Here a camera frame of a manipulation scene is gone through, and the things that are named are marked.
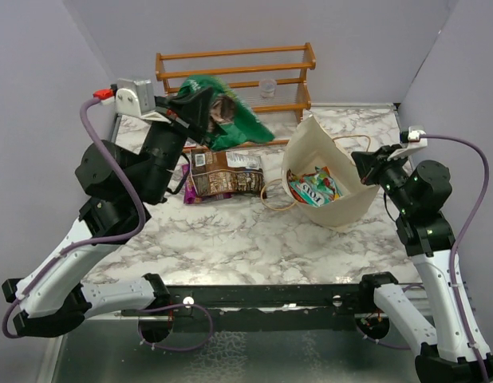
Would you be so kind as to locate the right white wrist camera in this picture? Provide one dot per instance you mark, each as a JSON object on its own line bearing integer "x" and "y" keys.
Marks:
{"x": 411, "y": 141}

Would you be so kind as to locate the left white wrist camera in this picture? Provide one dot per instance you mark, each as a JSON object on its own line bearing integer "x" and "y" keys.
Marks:
{"x": 132, "y": 97}

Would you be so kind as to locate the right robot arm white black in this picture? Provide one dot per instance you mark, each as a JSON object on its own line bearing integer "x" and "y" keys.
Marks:
{"x": 449, "y": 346}

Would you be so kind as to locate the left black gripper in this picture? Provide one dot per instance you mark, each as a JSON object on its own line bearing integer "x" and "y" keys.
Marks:
{"x": 191, "y": 112}

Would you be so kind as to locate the purple snack pouch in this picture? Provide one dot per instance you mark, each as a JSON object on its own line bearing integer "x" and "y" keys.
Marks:
{"x": 190, "y": 194}

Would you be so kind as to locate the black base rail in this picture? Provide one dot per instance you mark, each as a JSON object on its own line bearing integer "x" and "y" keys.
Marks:
{"x": 259, "y": 308}

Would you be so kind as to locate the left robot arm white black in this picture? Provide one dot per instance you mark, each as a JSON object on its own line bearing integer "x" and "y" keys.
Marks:
{"x": 120, "y": 185}

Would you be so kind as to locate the wooden orange shelf rack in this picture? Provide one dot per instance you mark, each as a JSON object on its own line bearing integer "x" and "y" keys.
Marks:
{"x": 242, "y": 70}

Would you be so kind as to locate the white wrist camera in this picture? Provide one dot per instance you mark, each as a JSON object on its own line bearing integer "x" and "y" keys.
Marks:
{"x": 132, "y": 97}
{"x": 411, "y": 141}

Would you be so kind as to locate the green snack packet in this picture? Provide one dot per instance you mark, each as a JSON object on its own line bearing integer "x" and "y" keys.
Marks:
{"x": 231, "y": 121}

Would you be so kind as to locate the brown snack bag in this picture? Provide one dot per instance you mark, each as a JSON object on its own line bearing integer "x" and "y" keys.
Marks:
{"x": 217, "y": 173}

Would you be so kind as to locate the beige paper bag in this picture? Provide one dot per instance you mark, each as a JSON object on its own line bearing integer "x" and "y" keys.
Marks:
{"x": 311, "y": 147}

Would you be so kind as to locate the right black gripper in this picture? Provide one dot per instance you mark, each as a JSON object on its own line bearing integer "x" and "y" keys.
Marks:
{"x": 367, "y": 160}

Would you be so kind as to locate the clear plastic jar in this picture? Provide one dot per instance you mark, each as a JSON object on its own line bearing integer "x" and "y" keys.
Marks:
{"x": 267, "y": 88}

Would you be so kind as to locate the teal snack packet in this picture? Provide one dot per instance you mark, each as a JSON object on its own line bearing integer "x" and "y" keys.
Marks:
{"x": 315, "y": 189}

